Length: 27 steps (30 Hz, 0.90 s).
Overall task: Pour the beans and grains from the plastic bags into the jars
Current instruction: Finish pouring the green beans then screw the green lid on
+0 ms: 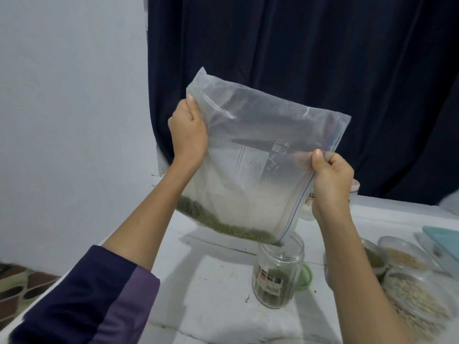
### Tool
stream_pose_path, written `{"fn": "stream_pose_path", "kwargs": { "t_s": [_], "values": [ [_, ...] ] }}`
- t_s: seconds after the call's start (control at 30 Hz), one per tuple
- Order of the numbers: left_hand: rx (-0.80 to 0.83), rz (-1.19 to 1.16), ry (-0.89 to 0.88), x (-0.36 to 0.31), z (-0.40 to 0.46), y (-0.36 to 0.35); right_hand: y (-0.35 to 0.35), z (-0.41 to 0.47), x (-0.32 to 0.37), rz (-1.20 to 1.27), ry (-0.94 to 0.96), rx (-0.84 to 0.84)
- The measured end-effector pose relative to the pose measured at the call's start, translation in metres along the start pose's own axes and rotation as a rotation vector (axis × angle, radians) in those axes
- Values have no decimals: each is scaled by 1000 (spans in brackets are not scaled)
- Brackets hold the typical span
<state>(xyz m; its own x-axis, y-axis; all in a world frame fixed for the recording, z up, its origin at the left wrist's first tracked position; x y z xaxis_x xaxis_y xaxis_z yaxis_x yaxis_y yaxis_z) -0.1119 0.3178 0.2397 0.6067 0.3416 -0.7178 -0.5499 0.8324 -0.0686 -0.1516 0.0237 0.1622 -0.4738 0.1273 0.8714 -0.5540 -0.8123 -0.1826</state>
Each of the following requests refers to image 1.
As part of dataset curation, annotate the person's right hand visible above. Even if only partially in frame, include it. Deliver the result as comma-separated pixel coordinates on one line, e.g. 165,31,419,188
310,149,355,223

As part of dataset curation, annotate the person's left hand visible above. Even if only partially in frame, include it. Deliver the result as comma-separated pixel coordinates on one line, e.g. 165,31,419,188
168,94,209,175

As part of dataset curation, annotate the transparent jar blue lid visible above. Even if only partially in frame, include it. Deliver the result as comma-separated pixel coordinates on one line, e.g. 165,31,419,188
298,193,317,221

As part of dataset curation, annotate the clear bag with green beans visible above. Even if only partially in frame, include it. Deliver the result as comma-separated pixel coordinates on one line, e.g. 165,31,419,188
175,66,352,246

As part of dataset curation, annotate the pile of green beans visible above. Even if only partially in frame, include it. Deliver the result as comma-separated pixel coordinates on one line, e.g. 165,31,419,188
178,197,388,307

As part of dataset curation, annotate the green round lid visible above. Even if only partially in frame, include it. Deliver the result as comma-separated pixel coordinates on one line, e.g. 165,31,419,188
294,263,314,291

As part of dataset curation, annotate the pile of yellow soybeans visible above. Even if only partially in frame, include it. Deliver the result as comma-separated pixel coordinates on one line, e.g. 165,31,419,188
386,247,424,269

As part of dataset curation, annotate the transparent jar green lid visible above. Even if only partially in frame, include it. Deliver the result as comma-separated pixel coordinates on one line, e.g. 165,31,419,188
251,231,305,309

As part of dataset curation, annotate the person's left forearm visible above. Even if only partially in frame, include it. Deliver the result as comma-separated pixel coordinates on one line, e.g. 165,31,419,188
11,160,195,344

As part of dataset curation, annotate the person's right forearm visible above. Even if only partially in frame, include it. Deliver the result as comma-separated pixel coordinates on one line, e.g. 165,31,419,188
316,210,417,344

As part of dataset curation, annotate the teal lidded plastic container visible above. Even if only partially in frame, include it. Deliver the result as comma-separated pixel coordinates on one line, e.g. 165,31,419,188
422,226,459,278

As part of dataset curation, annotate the dark navy curtain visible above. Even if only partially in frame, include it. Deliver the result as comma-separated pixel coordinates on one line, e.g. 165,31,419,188
148,0,459,205

